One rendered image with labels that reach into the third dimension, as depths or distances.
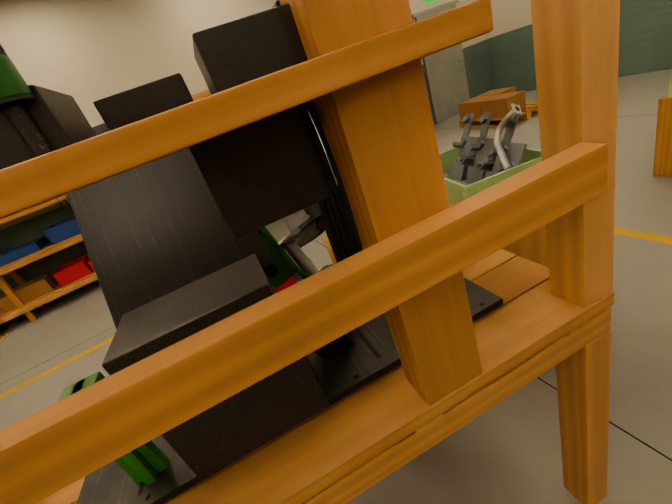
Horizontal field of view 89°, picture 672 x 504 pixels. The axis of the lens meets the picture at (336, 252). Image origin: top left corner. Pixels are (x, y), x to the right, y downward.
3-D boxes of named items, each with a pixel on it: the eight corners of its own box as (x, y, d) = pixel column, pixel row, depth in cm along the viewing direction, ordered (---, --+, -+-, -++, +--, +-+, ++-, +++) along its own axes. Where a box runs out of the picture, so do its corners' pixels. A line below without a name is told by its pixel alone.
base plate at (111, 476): (113, 409, 104) (109, 404, 103) (414, 253, 126) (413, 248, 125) (64, 562, 67) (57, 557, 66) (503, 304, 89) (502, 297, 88)
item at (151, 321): (201, 416, 86) (122, 313, 72) (308, 357, 92) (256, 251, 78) (201, 482, 70) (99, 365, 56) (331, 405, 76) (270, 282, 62)
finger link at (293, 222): (272, 230, 86) (302, 211, 89) (286, 246, 84) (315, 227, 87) (271, 223, 83) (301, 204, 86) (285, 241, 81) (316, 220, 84)
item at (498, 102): (459, 128, 655) (455, 104, 636) (492, 113, 672) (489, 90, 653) (510, 127, 549) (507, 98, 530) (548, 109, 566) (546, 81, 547)
